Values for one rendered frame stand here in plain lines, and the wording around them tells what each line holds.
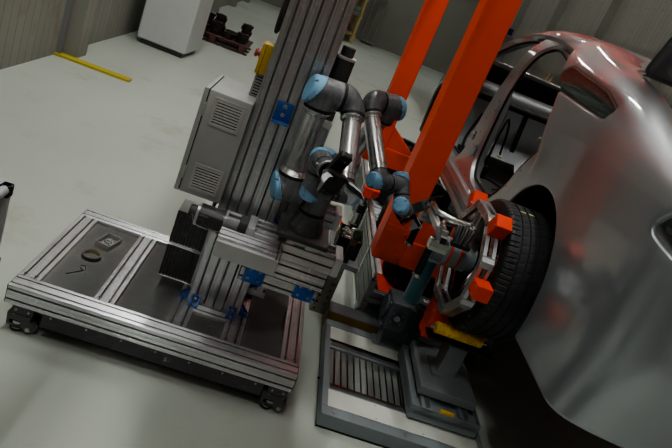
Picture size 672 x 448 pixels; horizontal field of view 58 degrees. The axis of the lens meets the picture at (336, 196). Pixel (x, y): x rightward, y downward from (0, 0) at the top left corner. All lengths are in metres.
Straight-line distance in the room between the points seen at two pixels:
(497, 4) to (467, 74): 0.35
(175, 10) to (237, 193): 6.33
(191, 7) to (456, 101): 6.10
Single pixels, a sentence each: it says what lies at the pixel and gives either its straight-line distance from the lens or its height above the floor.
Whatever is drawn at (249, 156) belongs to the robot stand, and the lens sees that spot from 2.61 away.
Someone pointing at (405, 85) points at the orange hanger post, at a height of 1.23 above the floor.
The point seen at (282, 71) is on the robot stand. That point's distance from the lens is 2.52.
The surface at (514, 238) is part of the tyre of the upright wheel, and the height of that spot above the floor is 1.09.
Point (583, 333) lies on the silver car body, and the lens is 2.30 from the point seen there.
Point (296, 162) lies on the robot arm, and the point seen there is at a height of 1.11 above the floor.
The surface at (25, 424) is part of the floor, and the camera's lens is 2.57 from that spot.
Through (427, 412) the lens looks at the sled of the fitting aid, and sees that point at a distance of 3.08.
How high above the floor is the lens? 1.82
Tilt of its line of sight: 19 degrees down
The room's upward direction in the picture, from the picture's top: 22 degrees clockwise
